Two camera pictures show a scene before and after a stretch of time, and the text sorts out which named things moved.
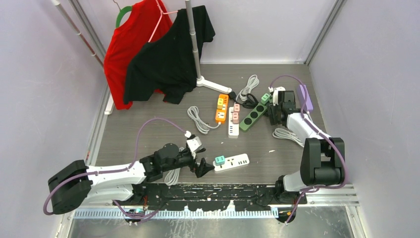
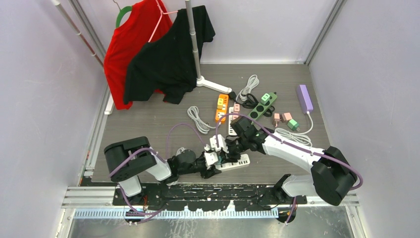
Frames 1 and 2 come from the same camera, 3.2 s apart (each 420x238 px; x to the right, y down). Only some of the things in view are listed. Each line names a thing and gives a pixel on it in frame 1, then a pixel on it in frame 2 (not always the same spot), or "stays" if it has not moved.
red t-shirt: [136, 27] stays
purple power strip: [304, 98] stays
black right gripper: [271, 109] to [232, 157]
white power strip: [233, 162] stays
